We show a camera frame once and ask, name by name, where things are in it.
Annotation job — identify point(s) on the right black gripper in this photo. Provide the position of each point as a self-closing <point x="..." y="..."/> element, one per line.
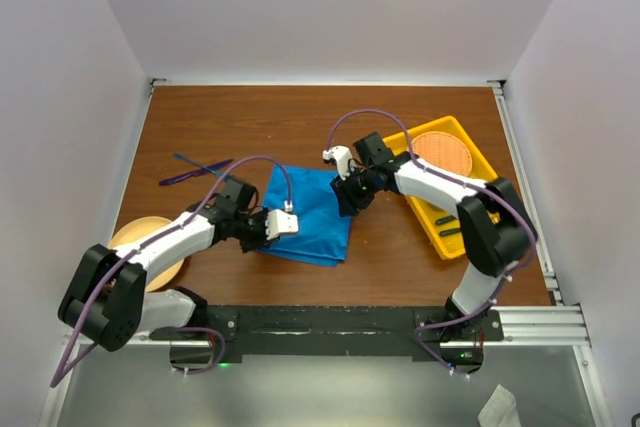
<point x="349" y="203"/>

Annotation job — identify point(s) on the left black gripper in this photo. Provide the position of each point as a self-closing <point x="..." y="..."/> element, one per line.
<point x="262" y="240"/>

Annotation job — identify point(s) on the blue cloth napkin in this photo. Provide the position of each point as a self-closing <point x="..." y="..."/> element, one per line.
<point x="323" y="234"/>

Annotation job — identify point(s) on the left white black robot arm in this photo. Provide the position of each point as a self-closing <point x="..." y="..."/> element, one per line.
<point x="108" y="289"/>

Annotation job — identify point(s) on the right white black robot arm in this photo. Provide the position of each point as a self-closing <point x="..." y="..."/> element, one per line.
<point x="497" y="232"/>

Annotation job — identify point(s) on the purple plastic knife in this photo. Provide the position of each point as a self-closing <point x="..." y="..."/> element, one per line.
<point x="201" y="171"/>

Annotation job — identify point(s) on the orange woven coaster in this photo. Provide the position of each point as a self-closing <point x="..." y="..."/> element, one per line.
<point x="444" y="151"/>

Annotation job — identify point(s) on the yellow plastic tray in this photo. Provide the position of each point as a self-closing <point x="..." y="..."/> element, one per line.
<point x="450" y="246"/>

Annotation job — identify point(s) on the tan round plate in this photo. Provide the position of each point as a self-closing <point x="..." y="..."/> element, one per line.
<point x="138" y="229"/>

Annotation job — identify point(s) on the green handled utensil upper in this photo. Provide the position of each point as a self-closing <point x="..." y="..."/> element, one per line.
<point x="445" y="220"/>

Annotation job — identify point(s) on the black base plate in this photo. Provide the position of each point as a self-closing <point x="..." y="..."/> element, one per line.
<point x="352" y="331"/>

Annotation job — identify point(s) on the aluminium right rail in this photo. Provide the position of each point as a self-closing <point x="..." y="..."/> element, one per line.
<point x="543" y="257"/>

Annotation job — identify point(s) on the aluminium rail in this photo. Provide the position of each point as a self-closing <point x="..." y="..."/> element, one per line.
<point x="522" y="326"/>
<point x="543" y="257"/>

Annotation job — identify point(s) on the aluminium front rail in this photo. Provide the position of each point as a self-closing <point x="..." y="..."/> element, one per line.
<point x="522" y="326"/>

